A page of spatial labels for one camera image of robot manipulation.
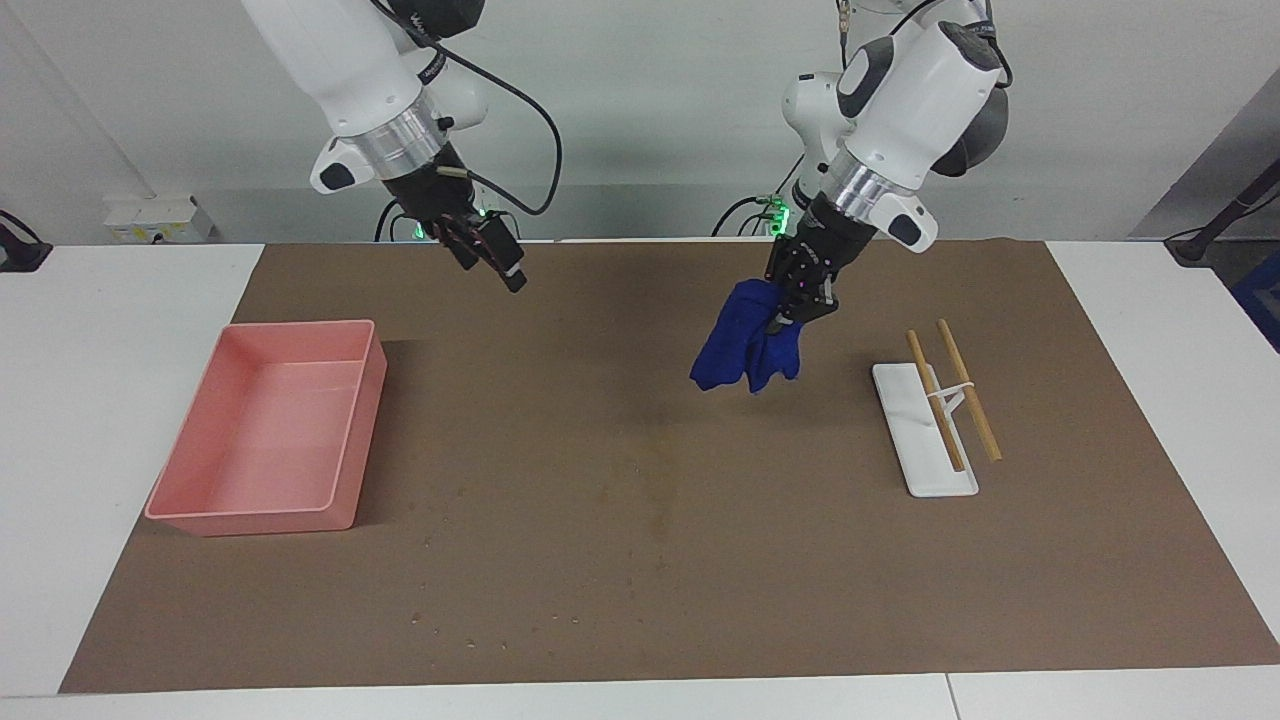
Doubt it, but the white power socket box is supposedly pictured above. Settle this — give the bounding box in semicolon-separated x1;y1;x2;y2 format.
103;195;213;244

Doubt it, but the wooden rack rod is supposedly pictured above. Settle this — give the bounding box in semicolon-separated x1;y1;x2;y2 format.
906;330;967;473
936;319;1003;463

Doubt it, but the white towel rack base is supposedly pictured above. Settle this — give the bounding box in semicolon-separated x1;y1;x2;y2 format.
872;362;980;499

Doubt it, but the blue towel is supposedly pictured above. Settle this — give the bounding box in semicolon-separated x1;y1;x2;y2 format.
689;279;804;395

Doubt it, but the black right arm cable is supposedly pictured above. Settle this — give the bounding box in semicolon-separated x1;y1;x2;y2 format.
370;0;564;217

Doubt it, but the black clamp mount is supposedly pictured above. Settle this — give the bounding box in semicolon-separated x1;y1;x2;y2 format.
0;210;53;273

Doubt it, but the blue object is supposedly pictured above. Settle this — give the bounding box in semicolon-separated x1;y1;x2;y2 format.
1232;250;1280;353

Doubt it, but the black stand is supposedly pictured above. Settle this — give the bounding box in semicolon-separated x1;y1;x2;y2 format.
1165;160;1280;267

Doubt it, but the pink plastic bin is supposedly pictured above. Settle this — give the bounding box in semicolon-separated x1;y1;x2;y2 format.
145;320;388;538

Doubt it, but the brown table mat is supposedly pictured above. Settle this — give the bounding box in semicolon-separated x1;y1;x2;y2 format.
58;238;1280;695

